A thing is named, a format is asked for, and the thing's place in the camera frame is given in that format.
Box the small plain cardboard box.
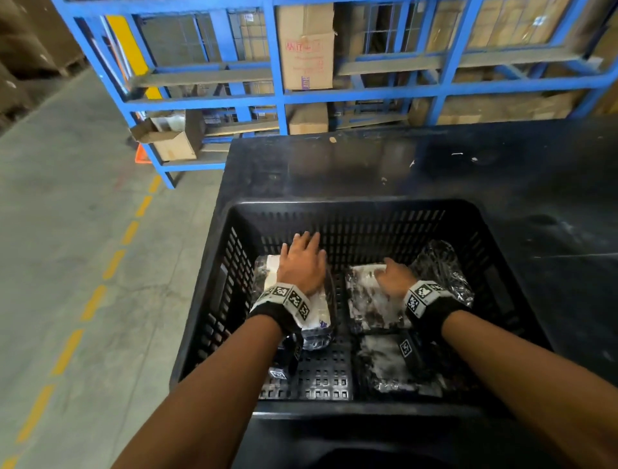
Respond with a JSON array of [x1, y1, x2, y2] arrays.
[[288, 102, 330, 136]]

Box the wristband with marker tags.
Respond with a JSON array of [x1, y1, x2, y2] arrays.
[[248, 282, 313, 335], [403, 280, 473, 340]]

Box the yellow post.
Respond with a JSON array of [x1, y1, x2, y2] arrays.
[[106, 14, 163, 101]]

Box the open cardboard box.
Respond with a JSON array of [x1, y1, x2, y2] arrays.
[[129, 110, 207, 163]]

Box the stack of large cardboard boxes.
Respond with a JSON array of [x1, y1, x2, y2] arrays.
[[427, 0, 576, 50]]

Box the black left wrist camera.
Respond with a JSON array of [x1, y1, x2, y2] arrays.
[[268, 332, 305, 382]]

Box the flat cardboard boxes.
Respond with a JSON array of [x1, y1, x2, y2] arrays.
[[408, 91, 586, 128]]

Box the grey shelf board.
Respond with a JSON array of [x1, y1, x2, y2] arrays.
[[336, 47, 603, 77], [129, 67, 274, 89]]

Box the taped cardboard box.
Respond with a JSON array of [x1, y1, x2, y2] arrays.
[[238, 12, 271, 62]]

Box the right wristband with marker tags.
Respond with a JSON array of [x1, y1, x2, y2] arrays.
[[403, 280, 473, 340]]

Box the black plastic crate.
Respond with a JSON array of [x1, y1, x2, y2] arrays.
[[169, 198, 554, 419]]

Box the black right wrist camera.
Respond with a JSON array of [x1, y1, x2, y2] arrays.
[[395, 332, 436, 378]]

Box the left wristband with marker tags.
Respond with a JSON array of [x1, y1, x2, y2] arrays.
[[248, 282, 313, 335]]

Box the pile of brown cartons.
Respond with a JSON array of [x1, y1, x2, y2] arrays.
[[0, 0, 91, 132]]

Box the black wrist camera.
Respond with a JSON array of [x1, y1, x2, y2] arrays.
[[395, 332, 436, 378], [268, 332, 305, 382]]

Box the person's left forearm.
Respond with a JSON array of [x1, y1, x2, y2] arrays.
[[111, 314, 284, 469]]

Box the person's right forearm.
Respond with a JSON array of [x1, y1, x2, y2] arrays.
[[441, 310, 618, 469]]

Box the blue metal storage rack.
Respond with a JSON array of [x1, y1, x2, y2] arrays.
[[51, 0, 618, 190]]

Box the crumpled clear plastic bag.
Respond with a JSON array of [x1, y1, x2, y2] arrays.
[[410, 240, 475, 308]]

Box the person's left hand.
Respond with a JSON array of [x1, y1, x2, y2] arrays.
[[277, 232, 328, 297]]

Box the white packet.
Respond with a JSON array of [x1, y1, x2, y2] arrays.
[[345, 263, 417, 334], [251, 254, 338, 351], [358, 333, 447, 398]]

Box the person's right hand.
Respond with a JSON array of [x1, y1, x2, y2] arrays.
[[376, 257, 419, 299]]

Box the tall cardboard box red print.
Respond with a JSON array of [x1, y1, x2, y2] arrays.
[[276, 2, 337, 92]]

